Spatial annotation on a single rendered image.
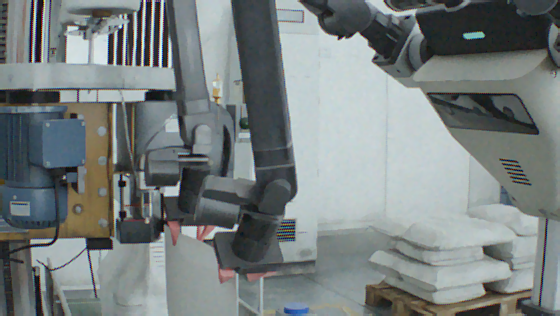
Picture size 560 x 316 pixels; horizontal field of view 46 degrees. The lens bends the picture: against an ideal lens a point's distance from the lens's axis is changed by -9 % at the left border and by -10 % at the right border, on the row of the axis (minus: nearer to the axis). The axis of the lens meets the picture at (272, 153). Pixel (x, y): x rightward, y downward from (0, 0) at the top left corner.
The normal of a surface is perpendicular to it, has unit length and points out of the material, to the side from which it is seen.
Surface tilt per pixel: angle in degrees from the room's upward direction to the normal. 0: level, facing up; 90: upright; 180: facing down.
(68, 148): 90
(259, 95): 117
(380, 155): 90
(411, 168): 90
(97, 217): 90
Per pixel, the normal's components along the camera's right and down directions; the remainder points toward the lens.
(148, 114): 0.37, 0.07
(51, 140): 0.73, 0.06
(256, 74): -0.02, 0.51
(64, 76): 0.87, 0.04
